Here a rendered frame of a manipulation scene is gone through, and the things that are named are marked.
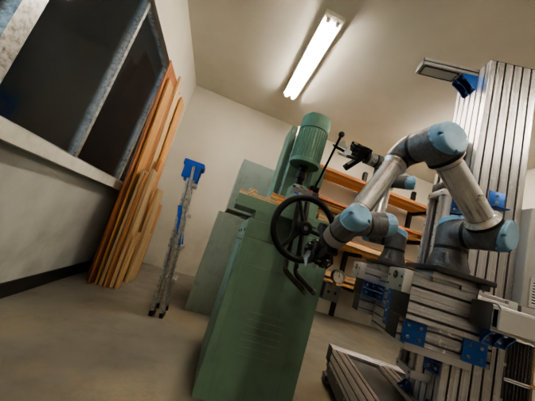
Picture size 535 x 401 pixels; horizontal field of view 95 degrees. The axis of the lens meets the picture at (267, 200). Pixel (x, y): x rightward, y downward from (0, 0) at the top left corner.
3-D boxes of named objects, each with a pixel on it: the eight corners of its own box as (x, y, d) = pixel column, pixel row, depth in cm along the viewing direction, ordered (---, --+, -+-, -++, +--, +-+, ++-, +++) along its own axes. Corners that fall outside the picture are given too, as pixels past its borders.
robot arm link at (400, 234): (405, 250, 144) (409, 227, 147) (380, 243, 151) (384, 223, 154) (404, 252, 154) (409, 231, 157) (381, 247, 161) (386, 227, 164)
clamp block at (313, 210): (286, 210, 111) (291, 192, 113) (279, 213, 124) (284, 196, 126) (315, 220, 113) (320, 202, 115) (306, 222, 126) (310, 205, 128)
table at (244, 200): (235, 200, 108) (240, 188, 109) (233, 208, 138) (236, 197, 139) (358, 242, 115) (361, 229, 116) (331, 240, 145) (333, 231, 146)
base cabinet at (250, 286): (189, 398, 103) (242, 235, 115) (201, 340, 159) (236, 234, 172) (288, 421, 108) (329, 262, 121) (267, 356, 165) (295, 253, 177)
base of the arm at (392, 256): (396, 266, 157) (400, 252, 159) (409, 269, 143) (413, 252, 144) (373, 259, 159) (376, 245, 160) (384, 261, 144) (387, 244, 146)
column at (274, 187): (259, 226, 153) (292, 124, 166) (255, 227, 174) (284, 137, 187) (293, 237, 155) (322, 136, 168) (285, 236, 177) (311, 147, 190)
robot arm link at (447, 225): (445, 250, 111) (450, 222, 114) (479, 254, 99) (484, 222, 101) (427, 243, 108) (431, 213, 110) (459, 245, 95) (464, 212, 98)
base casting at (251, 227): (243, 235, 116) (248, 216, 118) (236, 235, 172) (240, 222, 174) (329, 262, 121) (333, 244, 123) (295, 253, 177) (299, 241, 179)
